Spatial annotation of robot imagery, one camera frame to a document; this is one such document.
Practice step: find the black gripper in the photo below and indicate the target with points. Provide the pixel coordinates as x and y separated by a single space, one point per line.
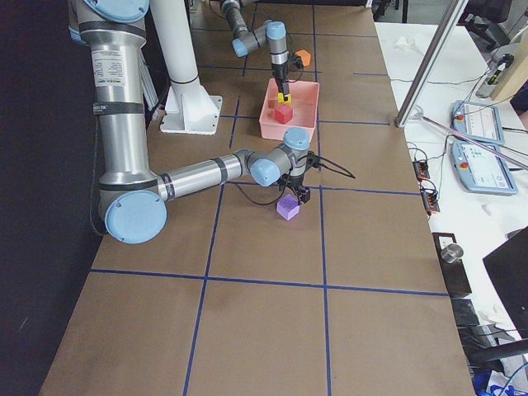
295 181
280 75

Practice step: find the purple foam block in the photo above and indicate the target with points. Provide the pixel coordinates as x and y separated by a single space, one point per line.
288 207

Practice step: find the yellow foam block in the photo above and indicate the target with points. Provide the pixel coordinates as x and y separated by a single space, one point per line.
284 99

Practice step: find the red foam block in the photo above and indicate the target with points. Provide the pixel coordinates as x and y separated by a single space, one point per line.
283 114

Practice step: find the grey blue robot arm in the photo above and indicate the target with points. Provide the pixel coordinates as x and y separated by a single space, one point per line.
272 34
143 172

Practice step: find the pink plastic bin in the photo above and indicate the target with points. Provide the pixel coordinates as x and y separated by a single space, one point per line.
304 104

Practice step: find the orange foam block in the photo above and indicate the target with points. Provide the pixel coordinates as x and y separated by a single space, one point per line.
305 55

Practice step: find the crumpled white paper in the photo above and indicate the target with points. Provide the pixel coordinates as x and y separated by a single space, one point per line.
405 43

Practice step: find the orange black connector strip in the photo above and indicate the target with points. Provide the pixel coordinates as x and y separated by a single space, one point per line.
428 190

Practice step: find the black box with metal cup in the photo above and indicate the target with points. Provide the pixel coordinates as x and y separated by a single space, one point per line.
454 274

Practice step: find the near blue teach pendant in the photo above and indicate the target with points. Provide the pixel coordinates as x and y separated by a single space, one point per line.
480 171

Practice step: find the blue teach pendant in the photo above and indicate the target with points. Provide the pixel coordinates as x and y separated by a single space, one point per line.
480 171
482 122

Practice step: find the far blue teach pendant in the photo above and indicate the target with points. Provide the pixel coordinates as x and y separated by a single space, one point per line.
482 122

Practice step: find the black monitor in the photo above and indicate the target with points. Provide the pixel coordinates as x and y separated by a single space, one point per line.
507 270

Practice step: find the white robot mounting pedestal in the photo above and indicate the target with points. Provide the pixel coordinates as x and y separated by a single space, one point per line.
189 107

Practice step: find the aluminium frame post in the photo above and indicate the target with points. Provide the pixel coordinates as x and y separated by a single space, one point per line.
438 41

